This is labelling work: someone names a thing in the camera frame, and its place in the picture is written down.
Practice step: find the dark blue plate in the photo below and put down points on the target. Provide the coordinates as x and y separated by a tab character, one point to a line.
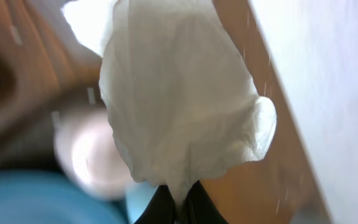
47	197

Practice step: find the white napkin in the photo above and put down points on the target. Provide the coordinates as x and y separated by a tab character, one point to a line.
181	102

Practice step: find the white plastic cup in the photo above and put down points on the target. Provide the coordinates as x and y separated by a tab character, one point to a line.
86	151

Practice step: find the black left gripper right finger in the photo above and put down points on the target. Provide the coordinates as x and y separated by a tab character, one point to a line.
200	208

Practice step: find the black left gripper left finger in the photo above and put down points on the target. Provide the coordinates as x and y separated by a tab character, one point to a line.
160	210

